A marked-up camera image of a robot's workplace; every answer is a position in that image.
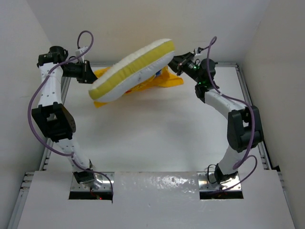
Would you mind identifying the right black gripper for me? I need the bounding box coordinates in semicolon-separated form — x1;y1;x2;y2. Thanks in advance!
163;52;203;84

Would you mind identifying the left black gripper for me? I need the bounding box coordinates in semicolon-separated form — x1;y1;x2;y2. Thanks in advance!
62;60;101;84

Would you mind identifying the yellow pillowcase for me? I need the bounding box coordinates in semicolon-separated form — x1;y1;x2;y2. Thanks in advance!
89;66;184;108

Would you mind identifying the cream white pillow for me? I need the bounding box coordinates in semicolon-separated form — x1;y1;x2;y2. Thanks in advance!
88;39;175;103

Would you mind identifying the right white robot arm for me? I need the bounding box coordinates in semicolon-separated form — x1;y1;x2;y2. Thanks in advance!
169;52;264;184

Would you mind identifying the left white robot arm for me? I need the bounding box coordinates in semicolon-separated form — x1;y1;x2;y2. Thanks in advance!
30;46;97;187

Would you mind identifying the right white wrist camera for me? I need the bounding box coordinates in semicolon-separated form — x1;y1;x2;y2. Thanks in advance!
193;47;203;57

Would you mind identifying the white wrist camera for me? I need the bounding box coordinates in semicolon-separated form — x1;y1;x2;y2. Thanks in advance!
75;46;88;58
193;47;203;57

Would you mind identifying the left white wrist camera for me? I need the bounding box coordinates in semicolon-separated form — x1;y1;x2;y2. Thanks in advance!
75;46;88;58

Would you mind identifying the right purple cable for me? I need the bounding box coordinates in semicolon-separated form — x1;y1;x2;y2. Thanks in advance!
196;36;258;191

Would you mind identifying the purple cable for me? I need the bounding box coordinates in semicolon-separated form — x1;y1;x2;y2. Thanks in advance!
196;36;258;191
27;30;114;198

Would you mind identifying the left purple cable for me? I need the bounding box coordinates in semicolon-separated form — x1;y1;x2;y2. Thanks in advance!
27;30;114;198

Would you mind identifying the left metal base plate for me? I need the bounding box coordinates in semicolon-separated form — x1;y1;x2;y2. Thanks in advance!
70;172;114;192

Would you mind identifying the metal base plate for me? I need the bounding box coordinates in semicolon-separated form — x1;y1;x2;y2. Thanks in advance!
70;172;114;192
197;171;242;192

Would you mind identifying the aluminium table frame rail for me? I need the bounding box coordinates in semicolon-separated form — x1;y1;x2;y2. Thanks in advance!
235;64;270;170

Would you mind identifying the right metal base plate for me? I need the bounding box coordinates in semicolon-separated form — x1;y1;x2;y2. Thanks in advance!
197;171;242;192

